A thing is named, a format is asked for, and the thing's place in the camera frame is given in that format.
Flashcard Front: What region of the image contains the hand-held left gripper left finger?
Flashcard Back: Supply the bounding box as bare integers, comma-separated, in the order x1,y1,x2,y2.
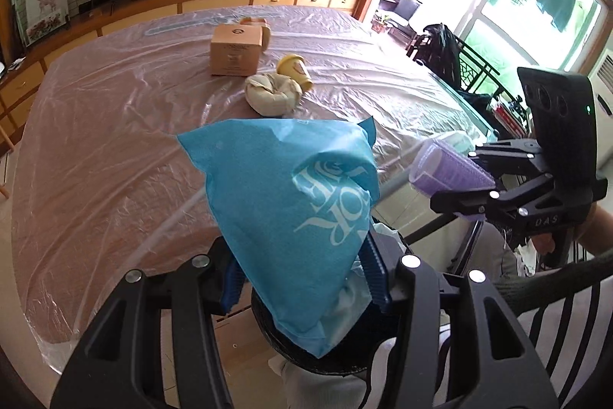
50,237,250,409

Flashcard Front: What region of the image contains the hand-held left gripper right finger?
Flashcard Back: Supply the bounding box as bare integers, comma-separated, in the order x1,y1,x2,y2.
359,227,561,409

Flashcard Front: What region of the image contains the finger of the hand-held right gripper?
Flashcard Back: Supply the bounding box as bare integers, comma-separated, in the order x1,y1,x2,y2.
467,138,551,186
429,176,559,224

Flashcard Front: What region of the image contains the purple ribbed cup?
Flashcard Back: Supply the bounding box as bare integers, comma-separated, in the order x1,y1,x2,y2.
408,140,496,220

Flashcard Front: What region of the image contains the blue non-woven bag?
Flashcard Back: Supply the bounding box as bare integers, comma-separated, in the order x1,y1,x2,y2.
176,116,381,357

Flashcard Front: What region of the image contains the person's right hand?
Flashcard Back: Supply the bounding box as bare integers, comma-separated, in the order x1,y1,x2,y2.
573,203,602,255

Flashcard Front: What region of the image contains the glass top side table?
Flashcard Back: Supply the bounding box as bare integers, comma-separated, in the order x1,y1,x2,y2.
433,71,532,146

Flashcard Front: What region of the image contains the white air conditioner unit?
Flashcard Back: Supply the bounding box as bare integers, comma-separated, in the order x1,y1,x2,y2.
587,49,613,118

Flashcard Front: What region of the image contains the dark wooden chair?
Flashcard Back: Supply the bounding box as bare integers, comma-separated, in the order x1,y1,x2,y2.
407,23,503,103

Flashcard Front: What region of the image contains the black jacket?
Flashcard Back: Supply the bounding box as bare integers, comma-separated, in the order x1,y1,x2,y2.
421,23,463,89

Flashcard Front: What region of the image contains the black spindle chair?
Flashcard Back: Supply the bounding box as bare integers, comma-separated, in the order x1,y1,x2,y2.
517,265,613,409

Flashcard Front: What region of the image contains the balcony sofa chair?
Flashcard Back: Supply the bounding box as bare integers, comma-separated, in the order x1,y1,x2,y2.
380,0,423,36

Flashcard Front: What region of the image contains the clear plastic table cover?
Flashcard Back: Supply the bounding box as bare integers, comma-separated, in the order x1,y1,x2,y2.
10,4,494,362

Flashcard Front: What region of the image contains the cream crumpled cloth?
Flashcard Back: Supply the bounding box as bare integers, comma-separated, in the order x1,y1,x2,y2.
245,71,303,118

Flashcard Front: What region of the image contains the yellow paper cup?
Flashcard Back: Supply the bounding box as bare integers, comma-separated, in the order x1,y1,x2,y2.
278,53,313,92

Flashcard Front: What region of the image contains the brown cardboard box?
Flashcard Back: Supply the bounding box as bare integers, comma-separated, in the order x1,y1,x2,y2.
210,23,264,77

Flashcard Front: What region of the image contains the red flower picture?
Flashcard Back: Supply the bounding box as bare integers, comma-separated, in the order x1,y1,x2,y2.
26,17,66,46

